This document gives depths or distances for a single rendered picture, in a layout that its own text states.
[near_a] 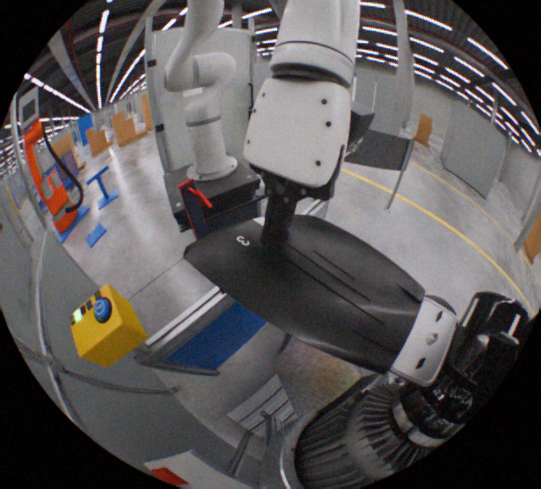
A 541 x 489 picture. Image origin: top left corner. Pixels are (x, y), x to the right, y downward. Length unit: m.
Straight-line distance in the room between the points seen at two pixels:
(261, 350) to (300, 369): 1.01
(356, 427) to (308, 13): 0.39
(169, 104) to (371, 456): 1.93
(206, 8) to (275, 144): 0.47
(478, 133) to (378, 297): 6.29
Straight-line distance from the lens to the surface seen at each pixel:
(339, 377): 0.28
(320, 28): 0.19
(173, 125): 1.81
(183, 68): 0.57
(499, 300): 0.21
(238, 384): 1.34
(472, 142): 6.33
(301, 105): 0.17
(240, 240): 0.21
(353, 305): 0.18
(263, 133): 0.19
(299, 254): 0.20
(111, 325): 0.36
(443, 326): 0.23
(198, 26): 0.57
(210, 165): 0.64
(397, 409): 0.23
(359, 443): 0.22
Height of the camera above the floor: 1.32
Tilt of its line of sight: 43 degrees down
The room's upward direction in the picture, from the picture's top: straight up
